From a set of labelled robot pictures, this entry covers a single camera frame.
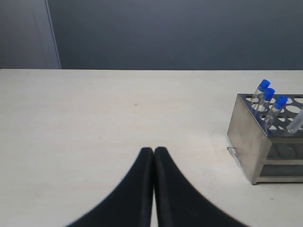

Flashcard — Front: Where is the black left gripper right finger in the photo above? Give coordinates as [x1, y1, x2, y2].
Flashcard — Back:
[154, 147, 245, 227]

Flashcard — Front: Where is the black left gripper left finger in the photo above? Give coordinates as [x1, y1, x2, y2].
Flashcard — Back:
[68, 148, 154, 227]

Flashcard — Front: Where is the blue-capped test tube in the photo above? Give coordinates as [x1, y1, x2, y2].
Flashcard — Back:
[286, 109, 303, 134]
[265, 95, 288, 131]
[256, 88, 275, 112]
[250, 79, 270, 104]

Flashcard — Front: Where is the steel left test tube rack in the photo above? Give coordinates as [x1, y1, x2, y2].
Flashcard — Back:
[227, 94, 303, 184]

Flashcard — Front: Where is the clear tape on table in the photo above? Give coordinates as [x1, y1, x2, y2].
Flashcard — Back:
[227, 147, 241, 167]

